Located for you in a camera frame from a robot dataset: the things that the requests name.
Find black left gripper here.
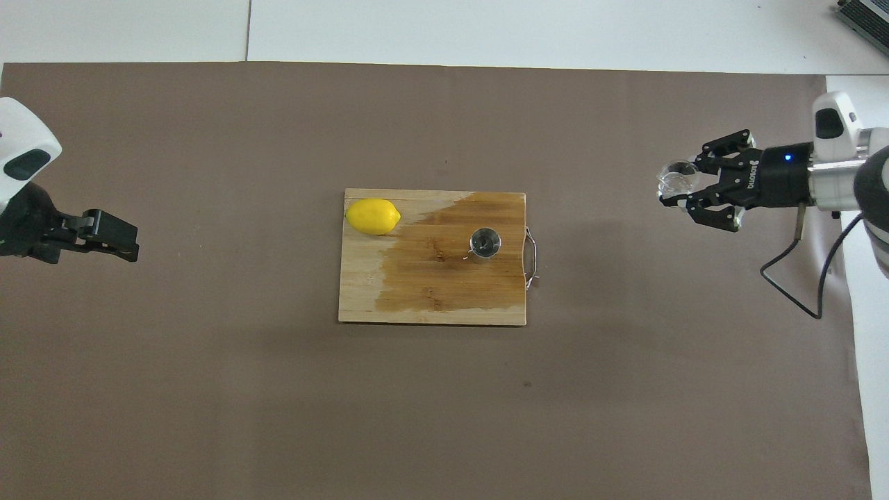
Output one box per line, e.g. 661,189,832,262
0,182,140,264

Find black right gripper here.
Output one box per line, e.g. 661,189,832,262
660,128,814,233

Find small clear glass cup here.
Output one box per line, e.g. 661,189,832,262
656,160,702,197

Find steel double jigger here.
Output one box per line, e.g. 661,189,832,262
469,227,502,262

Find grey ribbed device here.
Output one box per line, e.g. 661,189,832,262
833,0,889,37

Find yellow lemon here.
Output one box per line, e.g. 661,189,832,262
345,198,402,236

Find wooden cutting board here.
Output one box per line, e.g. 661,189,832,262
338,188,538,326

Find brown table mat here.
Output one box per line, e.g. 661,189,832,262
0,61,872,500

